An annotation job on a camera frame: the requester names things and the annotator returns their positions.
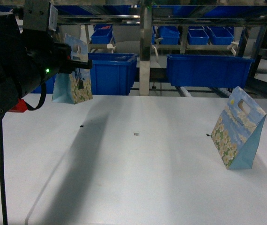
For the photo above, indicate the large blue bin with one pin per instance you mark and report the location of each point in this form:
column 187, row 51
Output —
column 112, row 73
column 207, row 71

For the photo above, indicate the large blue bin left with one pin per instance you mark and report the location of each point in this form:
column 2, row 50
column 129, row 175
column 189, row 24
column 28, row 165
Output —
column 112, row 73

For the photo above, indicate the flower gift bag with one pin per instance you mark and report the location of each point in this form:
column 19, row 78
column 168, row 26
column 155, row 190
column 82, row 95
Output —
column 237, row 132
column 74, row 87

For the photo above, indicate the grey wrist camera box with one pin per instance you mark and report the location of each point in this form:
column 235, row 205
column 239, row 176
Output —
column 40, row 15

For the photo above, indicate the large blue bin right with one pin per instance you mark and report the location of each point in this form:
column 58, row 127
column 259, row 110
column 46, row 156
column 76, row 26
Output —
column 207, row 71

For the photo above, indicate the steel rack upright post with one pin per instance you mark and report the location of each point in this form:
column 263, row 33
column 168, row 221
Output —
column 145, row 45

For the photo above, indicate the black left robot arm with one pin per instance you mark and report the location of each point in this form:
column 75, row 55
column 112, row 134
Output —
column 28, row 59

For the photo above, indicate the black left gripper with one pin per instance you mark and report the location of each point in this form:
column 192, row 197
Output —
column 58, row 60

